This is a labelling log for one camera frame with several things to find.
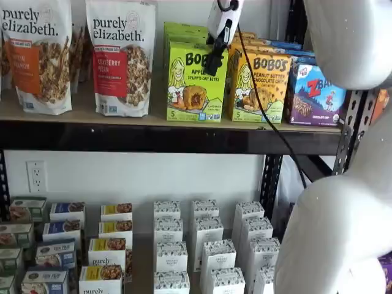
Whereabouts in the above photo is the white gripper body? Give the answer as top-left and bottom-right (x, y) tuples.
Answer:
(207, 0), (243, 40)

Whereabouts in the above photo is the white plastic bag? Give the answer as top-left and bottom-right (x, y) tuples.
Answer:
(275, 156), (307, 227)

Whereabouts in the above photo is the white wall outlet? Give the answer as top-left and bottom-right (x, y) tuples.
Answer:
(26, 160), (48, 194)

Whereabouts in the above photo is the orange snack box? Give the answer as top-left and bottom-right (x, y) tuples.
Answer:
(369, 88), (392, 125)

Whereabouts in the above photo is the orange label granola bag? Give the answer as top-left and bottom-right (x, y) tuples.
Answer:
(0, 0), (74, 116)

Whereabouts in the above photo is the red label granola bag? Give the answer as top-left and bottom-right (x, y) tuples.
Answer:
(85, 0), (157, 118)

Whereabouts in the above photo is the green Bobo's apple pie box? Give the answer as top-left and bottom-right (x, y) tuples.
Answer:
(166, 40), (229, 123)
(163, 21), (209, 31)
(164, 27), (211, 37)
(165, 33), (212, 44)

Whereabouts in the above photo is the white granola bag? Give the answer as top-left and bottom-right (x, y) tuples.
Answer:
(70, 24), (94, 94)
(0, 30), (13, 102)

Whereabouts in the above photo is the tan shelf board with bags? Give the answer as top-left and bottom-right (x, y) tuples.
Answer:
(0, 78), (343, 133)

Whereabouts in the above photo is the blue Zbar snack box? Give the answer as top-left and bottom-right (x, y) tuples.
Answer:
(285, 62), (349, 126)
(269, 39), (303, 51)
(287, 49), (316, 58)
(290, 56), (320, 66)

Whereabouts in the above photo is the purple snack box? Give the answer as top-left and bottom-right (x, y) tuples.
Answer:
(378, 255), (392, 294)

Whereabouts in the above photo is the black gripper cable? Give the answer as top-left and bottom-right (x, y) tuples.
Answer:
(235, 24), (309, 189)

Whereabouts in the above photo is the black metal rack frame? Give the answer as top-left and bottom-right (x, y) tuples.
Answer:
(0, 0), (377, 223)

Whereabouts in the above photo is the blue oatmeal box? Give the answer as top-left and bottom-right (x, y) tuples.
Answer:
(42, 219), (82, 246)
(35, 239), (77, 270)
(20, 268), (69, 294)
(50, 201), (86, 228)

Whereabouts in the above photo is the green oatmeal box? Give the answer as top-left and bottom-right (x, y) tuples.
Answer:
(0, 274), (17, 294)
(0, 222), (35, 249)
(10, 197), (47, 224)
(0, 247), (25, 274)

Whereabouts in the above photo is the white floral pattern carton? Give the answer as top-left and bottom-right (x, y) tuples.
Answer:
(153, 270), (191, 294)
(153, 217), (184, 245)
(190, 199), (220, 222)
(155, 241), (189, 273)
(192, 216), (225, 258)
(200, 239), (237, 278)
(253, 265), (276, 294)
(153, 200), (182, 221)
(239, 216), (274, 249)
(209, 267), (246, 294)
(234, 200), (265, 243)
(247, 236), (282, 285)

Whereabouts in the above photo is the yellow purely elizabeth box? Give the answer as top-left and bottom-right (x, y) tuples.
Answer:
(97, 219), (134, 245)
(100, 202), (134, 223)
(78, 264), (124, 294)
(88, 237), (127, 270)

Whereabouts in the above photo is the purely elizabeth small boxes group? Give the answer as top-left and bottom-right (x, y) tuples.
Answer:
(0, 211), (276, 294)

